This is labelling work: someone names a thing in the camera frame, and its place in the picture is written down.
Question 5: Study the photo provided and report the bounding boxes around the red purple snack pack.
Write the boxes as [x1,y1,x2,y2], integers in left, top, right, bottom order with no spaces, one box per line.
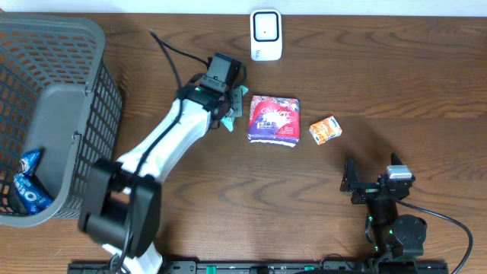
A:
[247,95,301,148]

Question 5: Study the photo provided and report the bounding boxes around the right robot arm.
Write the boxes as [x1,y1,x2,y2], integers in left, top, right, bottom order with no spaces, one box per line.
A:
[340,153,427,273]

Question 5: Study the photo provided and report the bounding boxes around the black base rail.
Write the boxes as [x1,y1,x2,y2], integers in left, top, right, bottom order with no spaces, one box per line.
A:
[67,260,450,274]

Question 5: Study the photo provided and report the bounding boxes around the blue Oreo cookie pack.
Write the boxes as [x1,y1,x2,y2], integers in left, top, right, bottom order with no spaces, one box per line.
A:
[14,149,53,215]

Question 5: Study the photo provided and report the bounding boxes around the orange small snack box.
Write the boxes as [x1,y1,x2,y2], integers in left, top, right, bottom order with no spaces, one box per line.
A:
[309,116,342,145]

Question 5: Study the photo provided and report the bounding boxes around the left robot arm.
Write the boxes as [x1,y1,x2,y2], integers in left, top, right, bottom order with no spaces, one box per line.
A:
[78,82,248,273]

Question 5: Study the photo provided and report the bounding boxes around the grey plastic shopping basket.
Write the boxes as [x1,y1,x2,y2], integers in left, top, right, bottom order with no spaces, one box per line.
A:
[1,13,123,228]

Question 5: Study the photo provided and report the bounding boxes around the teal snack packet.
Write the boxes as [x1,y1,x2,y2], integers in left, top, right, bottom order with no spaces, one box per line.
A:
[221,85,249,132]

